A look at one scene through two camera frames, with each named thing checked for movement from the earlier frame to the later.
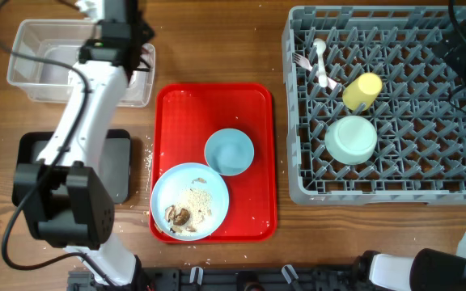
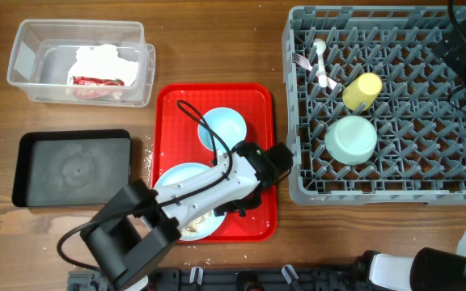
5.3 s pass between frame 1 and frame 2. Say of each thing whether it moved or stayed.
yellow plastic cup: stayed
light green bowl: stayed
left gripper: moved
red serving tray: stayed
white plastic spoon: stayed
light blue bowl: moved
